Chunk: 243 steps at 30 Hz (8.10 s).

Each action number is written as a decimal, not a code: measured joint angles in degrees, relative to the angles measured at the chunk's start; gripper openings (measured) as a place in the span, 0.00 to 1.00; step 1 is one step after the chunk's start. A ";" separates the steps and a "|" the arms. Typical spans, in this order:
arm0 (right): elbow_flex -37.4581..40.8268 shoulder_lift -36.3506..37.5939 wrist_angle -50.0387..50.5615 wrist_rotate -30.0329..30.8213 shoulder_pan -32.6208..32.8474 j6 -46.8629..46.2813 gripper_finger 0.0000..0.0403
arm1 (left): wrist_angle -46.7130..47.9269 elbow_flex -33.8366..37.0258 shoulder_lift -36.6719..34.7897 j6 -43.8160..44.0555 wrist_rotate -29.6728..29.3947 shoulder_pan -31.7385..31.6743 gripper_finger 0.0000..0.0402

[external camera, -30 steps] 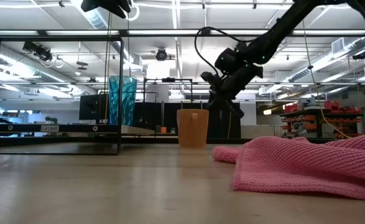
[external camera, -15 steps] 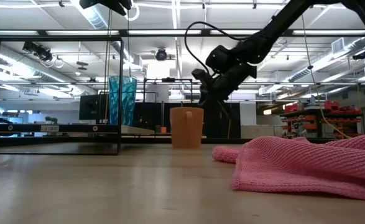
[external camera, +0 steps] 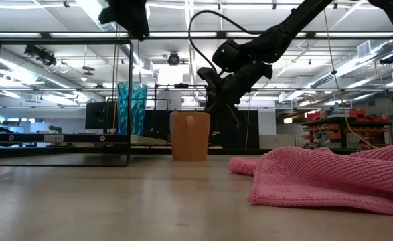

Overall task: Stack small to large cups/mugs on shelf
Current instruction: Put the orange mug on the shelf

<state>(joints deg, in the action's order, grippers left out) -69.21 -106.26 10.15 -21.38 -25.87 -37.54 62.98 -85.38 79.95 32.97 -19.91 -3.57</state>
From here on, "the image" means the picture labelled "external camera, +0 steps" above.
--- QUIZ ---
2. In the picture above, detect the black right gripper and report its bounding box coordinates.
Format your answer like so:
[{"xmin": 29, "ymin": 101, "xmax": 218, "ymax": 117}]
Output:
[{"xmin": 197, "ymin": 62, "xmax": 274, "ymax": 125}]

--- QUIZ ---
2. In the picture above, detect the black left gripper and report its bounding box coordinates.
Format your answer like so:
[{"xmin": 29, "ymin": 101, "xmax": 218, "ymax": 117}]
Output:
[{"xmin": 98, "ymin": 0, "xmax": 150, "ymax": 40}]

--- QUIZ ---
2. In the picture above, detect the orange mug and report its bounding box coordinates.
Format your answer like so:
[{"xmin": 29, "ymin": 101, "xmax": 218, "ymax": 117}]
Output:
[{"xmin": 169, "ymin": 111, "xmax": 212, "ymax": 162}]

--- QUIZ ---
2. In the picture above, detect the blue faceted glass tumbler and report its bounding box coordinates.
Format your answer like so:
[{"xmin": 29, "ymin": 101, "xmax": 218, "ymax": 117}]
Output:
[{"xmin": 116, "ymin": 81, "xmax": 149, "ymax": 136}]

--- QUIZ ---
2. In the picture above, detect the storage shelf with orange bins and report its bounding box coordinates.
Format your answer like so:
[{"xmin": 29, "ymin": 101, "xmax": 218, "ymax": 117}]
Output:
[{"xmin": 301, "ymin": 106, "xmax": 392, "ymax": 150}]

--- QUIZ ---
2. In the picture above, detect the white flat board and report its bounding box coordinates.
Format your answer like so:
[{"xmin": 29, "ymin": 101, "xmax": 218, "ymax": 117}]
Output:
[{"xmin": 130, "ymin": 134, "xmax": 167, "ymax": 146}]

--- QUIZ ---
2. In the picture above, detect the black monitor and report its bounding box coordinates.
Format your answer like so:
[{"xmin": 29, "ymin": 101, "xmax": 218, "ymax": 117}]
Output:
[{"xmin": 84, "ymin": 100, "xmax": 119, "ymax": 131}]

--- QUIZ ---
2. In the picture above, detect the black ceiling device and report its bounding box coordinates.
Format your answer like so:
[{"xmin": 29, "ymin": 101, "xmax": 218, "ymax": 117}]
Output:
[{"xmin": 23, "ymin": 44, "xmax": 58, "ymax": 67}]

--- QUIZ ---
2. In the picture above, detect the pink knitted cloth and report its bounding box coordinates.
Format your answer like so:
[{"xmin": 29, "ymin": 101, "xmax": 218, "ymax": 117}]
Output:
[{"xmin": 228, "ymin": 139, "xmax": 393, "ymax": 218}]

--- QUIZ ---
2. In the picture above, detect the white ceiling air vent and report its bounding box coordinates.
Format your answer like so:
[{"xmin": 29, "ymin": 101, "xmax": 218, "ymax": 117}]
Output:
[{"xmin": 356, "ymin": 39, "xmax": 373, "ymax": 59}]

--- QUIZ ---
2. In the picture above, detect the ceiling cord reel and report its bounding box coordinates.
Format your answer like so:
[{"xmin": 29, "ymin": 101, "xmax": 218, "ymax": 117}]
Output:
[{"xmin": 167, "ymin": 51, "xmax": 181, "ymax": 66}]

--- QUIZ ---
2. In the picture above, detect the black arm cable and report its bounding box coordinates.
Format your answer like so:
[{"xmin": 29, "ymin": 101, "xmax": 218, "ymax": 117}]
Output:
[{"xmin": 187, "ymin": 9, "xmax": 261, "ymax": 75}]

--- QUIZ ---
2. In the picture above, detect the black background metal frame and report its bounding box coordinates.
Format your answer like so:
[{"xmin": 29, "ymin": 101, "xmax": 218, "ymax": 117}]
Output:
[{"xmin": 153, "ymin": 82, "xmax": 208, "ymax": 112}]

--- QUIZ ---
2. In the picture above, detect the black metal shelf frame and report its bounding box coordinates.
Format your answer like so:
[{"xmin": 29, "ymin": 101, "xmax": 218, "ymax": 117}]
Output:
[{"xmin": 0, "ymin": 39, "xmax": 134, "ymax": 167}]

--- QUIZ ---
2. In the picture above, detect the yellow hanging cable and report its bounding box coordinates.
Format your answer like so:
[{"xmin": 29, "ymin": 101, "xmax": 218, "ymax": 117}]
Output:
[{"xmin": 322, "ymin": 9, "xmax": 378, "ymax": 150}]

